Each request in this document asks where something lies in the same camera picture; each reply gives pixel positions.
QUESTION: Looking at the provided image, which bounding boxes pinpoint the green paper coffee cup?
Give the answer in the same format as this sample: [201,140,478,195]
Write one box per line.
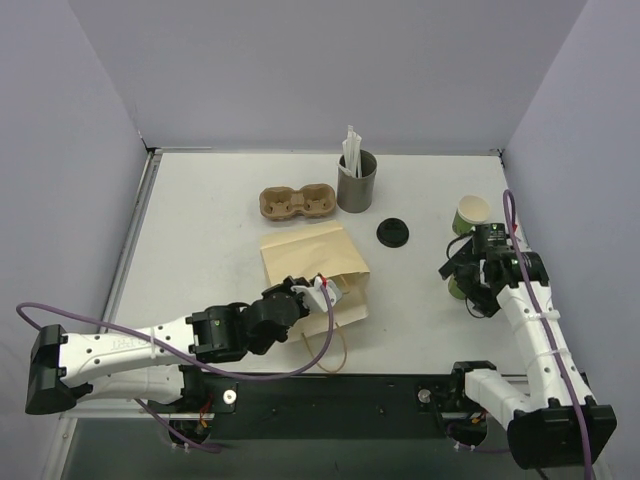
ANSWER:
[447,275,467,301]

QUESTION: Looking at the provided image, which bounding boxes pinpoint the brown paper takeout bag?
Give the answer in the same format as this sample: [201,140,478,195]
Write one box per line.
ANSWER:
[260,220,370,374]

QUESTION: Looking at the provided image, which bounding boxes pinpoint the brown pulp cup carrier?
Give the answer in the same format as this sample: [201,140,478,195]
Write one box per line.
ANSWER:
[259,183,336,221]

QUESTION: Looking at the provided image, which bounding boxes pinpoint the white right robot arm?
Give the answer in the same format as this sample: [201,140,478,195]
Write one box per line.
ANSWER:
[439,223,617,470]

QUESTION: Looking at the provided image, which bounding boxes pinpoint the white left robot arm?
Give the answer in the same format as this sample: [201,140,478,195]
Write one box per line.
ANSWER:
[25,277,325,415]

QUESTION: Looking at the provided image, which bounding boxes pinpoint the stack of black lids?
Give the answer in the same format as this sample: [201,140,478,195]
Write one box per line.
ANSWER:
[376,217,410,248]

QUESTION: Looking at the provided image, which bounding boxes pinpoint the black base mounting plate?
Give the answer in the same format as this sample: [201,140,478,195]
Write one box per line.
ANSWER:
[150,368,489,445]

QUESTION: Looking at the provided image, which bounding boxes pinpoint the grey cylindrical straw holder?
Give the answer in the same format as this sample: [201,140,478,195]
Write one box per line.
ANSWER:
[336,150,378,214]

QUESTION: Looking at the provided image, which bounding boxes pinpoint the white wrapped straws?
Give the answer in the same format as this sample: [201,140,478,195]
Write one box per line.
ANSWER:
[342,125,363,178]

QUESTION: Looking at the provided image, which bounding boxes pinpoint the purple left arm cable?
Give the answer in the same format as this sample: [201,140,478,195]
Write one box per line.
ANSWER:
[16,279,335,454]

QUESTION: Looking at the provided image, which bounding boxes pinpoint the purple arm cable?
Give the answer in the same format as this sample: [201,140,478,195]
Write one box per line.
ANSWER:
[16,279,335,454]
[447,188,596,480]

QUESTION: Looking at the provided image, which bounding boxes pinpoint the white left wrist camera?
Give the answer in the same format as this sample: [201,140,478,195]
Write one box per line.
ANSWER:
[291,274,343,313]

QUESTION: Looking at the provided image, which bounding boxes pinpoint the aluminium frame rail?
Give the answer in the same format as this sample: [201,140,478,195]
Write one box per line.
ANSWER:
[59,374,599,420]

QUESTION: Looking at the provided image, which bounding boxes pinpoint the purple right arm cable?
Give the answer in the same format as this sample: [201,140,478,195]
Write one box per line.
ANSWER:
[447,188,596,480]

